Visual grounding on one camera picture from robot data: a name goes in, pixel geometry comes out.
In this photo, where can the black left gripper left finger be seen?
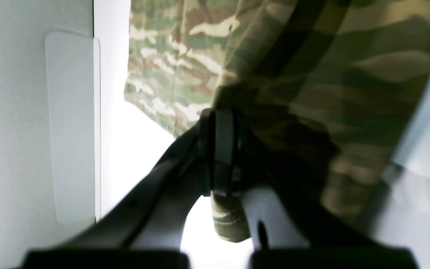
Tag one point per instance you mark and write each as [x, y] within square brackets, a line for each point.
[144, 230]

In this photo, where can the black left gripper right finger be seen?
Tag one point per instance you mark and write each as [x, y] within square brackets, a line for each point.
[289, 229]

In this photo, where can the camouflage T-shirt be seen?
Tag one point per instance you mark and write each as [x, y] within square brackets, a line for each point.
[333, 82]

